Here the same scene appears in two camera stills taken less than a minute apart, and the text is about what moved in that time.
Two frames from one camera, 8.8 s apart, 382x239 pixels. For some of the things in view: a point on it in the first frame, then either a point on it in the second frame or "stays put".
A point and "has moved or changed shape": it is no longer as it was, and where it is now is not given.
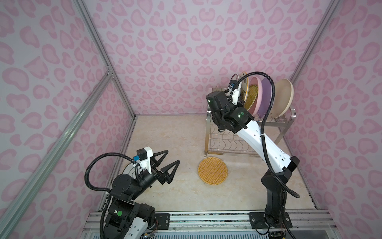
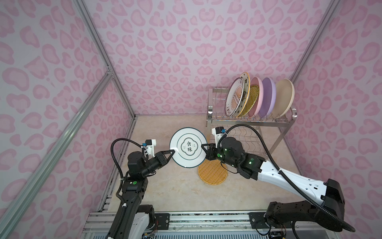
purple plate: (266, 85) stays put
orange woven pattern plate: (212, 171) stays put
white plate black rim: (130, 170) has moved or changed shape
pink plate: (255, 107) stays put
